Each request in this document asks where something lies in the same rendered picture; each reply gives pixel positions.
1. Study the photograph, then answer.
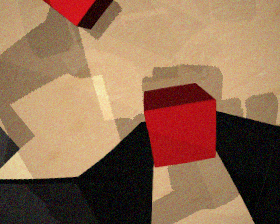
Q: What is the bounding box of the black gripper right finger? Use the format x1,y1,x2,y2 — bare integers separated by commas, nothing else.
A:
215,111,280,224

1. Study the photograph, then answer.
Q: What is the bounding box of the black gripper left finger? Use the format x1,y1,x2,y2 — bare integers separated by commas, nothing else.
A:
0,122,154,224

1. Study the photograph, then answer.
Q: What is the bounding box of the red cube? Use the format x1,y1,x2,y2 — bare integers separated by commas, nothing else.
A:
42,0,114,29
144,83,216,167

